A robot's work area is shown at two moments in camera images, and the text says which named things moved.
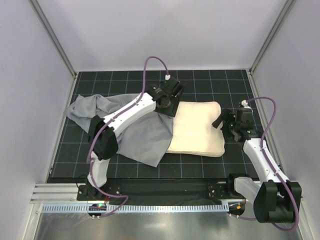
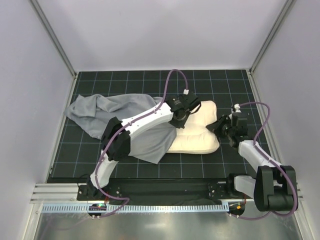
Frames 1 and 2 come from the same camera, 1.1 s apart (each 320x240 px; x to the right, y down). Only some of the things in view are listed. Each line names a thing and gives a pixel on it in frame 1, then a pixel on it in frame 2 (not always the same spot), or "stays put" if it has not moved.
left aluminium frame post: [54, 37] stays put
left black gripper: [175, 107] to [182, 120]
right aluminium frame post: [278, 23] stays put
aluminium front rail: [56, 193] stays put
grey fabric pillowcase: [146, 139] stays put
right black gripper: [230, 122] to [217, 125]
